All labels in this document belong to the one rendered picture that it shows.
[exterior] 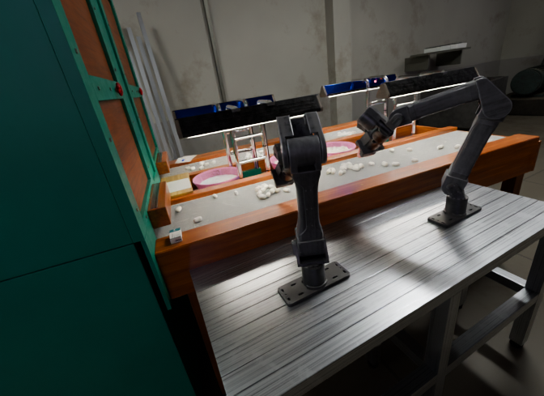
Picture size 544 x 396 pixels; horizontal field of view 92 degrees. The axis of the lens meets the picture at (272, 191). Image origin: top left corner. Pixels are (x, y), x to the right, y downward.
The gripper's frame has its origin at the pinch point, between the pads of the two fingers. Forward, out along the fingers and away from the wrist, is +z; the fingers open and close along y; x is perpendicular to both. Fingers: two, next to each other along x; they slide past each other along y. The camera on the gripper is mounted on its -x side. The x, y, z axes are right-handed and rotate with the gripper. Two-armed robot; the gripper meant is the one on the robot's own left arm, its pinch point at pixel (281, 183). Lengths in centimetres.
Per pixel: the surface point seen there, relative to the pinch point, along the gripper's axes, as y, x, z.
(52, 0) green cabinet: 49, -32, -52
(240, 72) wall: -63, -221, 181
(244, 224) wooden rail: 19.9, 13.0, -7.5
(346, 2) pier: -229, -273, 135
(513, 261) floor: -134, 73, 40
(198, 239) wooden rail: 35.4, 13.2, -7.8
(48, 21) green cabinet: 51, -29, -50
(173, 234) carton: 42.6, 8.9, -5.8
